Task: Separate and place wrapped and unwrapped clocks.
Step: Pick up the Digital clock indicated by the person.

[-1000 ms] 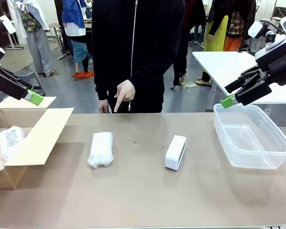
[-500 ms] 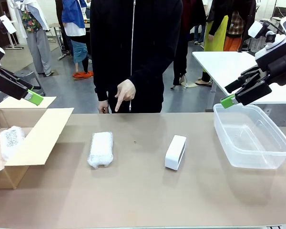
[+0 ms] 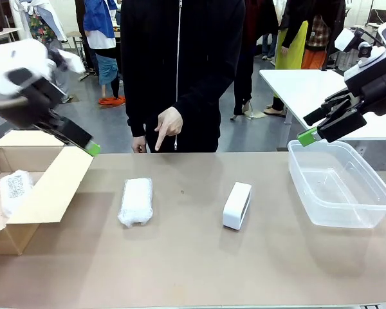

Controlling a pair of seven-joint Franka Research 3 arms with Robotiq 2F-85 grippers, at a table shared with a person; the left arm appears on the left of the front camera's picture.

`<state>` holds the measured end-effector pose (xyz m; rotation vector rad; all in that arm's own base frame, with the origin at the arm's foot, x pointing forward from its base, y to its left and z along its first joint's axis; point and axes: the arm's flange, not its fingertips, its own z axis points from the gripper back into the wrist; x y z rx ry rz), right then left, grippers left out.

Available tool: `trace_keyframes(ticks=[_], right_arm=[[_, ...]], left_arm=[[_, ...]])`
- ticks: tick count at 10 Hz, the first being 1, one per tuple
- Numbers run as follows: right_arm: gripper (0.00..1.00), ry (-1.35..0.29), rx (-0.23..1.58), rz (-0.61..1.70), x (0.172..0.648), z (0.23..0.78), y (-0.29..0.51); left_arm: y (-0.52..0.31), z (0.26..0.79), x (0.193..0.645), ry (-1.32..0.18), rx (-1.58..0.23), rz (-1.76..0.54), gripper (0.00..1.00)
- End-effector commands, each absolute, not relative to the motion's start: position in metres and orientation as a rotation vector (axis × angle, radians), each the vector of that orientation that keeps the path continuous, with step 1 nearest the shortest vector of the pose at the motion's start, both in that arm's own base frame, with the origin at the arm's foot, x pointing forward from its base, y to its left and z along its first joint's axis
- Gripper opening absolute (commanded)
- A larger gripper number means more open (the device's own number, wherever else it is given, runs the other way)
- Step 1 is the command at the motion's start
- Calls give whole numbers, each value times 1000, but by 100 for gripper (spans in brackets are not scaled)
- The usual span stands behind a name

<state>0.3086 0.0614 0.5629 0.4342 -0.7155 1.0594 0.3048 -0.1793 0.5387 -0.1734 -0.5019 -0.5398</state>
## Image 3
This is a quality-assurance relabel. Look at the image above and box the person's right hand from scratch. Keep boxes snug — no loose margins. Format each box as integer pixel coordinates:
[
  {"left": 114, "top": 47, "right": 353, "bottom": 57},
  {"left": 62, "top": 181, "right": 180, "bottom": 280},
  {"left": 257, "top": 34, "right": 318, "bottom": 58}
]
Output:
[{"left": 131, "top": 135, "right": 148, "bottom": 155}]

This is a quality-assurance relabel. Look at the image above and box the person in maroon top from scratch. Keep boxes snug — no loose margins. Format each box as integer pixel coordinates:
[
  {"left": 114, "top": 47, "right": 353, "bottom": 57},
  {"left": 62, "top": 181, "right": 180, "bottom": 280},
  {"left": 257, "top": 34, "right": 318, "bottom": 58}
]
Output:
[{"left": 233, "top": 0, "right": 279, "bottom": 120}]

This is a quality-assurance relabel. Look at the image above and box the plain white bubble-wrapped clock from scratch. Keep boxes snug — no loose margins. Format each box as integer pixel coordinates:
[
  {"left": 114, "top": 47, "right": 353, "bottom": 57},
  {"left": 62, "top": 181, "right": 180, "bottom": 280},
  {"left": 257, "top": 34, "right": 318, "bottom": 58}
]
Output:
[{"left": 117, "top": 178, "right": 154, "bottom": 229}]

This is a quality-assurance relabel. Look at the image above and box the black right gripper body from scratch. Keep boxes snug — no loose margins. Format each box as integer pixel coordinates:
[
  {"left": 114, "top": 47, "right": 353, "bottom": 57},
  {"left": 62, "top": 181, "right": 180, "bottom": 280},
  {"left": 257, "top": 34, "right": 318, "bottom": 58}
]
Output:
[{"left": 345, "top": 61, "right": 386, "bottom": 117}]

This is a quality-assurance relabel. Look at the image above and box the bubble-wrapped clock with dark print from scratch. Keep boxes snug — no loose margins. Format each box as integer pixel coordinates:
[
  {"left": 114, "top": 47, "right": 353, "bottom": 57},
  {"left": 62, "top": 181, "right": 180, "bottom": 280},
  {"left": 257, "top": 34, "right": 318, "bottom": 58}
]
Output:
[{"left": 0, "top": 170, "right": 35, "bottom": 218}]

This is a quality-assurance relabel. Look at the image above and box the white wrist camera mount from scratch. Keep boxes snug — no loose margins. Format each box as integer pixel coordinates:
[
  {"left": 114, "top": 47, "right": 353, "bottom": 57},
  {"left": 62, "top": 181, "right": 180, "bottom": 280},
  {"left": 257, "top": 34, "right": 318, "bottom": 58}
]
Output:
[
  {"left": 334, "top": 28, "right": 386, "bottom": 81},
  {"left": 50, "top": 49, "right": 86, "bottom": 75}
]

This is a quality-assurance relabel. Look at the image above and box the clear plastic container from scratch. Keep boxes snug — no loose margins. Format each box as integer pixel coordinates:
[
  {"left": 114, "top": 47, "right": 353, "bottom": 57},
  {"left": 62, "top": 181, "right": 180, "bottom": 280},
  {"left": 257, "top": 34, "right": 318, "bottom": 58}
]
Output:
[{"left": 287, "top": 140, "right": 386, "bottom": 229}]

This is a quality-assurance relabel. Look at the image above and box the person's right forearm black sleeve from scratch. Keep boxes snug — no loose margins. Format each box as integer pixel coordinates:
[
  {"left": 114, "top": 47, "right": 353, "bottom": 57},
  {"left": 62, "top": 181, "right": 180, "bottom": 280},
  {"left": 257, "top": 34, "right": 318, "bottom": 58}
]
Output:
[{"left": 125, "top": 93, "right": 147, "bottom": 138}]

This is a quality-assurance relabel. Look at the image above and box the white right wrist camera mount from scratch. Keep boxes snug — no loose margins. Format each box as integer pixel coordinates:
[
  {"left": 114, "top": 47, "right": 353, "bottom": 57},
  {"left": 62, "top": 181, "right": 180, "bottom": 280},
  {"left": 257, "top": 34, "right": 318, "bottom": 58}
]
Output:
[{"left": 334, "top": 28, "right": 386, "bottom": 81}]

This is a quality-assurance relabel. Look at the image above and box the brown cardboard box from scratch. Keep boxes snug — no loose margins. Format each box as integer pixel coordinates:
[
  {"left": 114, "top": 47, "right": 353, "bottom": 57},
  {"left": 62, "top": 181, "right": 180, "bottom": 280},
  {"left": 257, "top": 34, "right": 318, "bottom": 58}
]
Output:
[{"left": 0, "top": 129, "right": 96, "bottom": 257}]

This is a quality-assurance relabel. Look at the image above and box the person in blue jacket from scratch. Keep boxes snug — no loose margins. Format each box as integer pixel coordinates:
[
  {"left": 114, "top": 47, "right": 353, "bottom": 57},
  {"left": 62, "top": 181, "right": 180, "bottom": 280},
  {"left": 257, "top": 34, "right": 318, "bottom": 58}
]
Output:
[{"left": 83, "top": 0, "right": 126, "bottom": 106}]

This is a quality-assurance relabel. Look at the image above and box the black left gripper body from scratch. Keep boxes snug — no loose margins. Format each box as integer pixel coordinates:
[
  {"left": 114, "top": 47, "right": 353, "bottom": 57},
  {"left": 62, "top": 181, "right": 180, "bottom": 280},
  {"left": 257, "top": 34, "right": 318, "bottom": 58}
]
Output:
[{"left": 0, "top": 66, "right": 68, "bottom": 130}]

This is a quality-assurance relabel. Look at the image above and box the person in plaid shirt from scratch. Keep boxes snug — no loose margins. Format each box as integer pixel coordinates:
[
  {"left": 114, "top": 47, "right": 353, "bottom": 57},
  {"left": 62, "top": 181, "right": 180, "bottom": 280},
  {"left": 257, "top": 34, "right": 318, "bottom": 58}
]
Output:
[{"left": 301, "top": 14, "right": 331, "bottom": 71}]

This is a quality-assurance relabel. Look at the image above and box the unwrapped white clock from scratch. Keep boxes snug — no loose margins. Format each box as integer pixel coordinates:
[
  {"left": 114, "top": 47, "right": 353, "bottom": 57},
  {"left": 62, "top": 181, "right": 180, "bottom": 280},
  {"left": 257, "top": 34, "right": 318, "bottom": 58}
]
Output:
[{"left": 222, "top": 182, "right": 253, "bottom": 231}]

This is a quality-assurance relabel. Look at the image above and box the figure in floral shirt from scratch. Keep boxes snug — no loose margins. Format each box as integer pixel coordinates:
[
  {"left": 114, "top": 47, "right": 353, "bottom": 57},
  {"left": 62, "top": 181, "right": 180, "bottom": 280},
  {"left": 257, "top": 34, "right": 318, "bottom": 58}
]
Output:
[{"left": 19, "top": 0, "right": 74, "bottom": 104}]

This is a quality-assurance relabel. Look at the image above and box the person's left hand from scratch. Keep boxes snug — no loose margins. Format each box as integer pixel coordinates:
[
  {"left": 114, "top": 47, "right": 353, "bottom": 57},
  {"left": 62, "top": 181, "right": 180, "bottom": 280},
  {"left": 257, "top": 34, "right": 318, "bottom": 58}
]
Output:
[{"left": 154, "top": 107, "right": 184, "bottom": 153}]

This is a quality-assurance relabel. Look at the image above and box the person with yellow apron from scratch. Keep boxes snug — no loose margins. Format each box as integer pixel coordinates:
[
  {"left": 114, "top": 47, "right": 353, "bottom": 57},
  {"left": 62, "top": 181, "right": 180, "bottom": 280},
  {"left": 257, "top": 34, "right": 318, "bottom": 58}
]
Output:
[{"left": 263, "top": 0, "right": 309, "bottom": 117}]

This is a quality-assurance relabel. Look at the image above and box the white side table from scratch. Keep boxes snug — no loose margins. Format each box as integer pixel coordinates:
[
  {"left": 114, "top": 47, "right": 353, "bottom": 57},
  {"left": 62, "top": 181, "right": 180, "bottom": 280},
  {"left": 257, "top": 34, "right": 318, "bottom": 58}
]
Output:
[{"left": 259, "top": 68, "right": 386, "bottom": 141}]

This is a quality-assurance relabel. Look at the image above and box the person torso black zip jacket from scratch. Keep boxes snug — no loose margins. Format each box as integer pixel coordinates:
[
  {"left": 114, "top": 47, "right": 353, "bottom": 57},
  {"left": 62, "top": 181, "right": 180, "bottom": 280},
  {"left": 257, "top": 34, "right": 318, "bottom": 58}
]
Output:
[{"left": 120, "top": 0, "right": 246, "bottom": 154}]

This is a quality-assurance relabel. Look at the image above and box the person in dark clothes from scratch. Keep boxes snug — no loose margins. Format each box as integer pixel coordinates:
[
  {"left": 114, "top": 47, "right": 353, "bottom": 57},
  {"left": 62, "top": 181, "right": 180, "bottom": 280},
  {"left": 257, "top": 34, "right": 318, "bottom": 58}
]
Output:
[{"left": 74, "top": 0, "right": 99, "bottom": 73}]

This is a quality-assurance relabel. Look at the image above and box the person's left forearm black sleeve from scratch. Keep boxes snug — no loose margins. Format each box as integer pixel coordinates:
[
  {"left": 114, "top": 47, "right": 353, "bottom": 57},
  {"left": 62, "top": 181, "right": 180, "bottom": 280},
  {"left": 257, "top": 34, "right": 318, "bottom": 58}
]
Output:
[{"left": 172, "top": 64, "right": 242, "bottom": 117}]

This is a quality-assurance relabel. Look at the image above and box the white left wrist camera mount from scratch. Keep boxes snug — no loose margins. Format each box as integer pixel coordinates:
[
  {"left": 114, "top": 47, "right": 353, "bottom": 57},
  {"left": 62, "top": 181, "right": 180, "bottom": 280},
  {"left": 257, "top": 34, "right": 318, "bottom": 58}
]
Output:
[{"left": 50, "top": 49, "right": 86, "bottom": 75}]

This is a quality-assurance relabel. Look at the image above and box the white background desk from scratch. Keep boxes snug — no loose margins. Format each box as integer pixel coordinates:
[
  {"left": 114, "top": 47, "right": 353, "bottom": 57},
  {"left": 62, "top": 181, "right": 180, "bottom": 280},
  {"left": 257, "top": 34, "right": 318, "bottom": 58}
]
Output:
[{"left": 0, "top": 27, "right": 22, "bottom": 44}]

